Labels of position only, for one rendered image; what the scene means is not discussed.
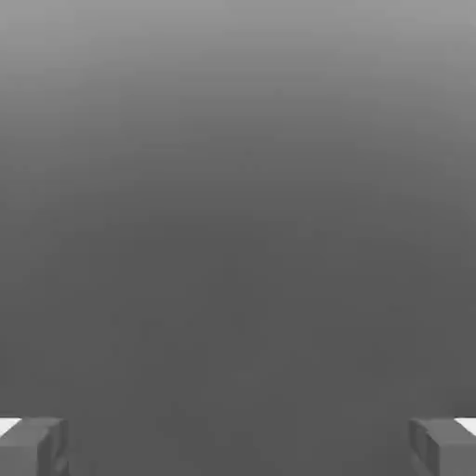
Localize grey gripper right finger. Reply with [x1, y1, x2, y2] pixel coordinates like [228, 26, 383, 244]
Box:
[407, 416, 476, 476]

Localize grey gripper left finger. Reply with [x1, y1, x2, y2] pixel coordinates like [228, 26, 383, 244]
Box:
[0, 416, 71, 476]

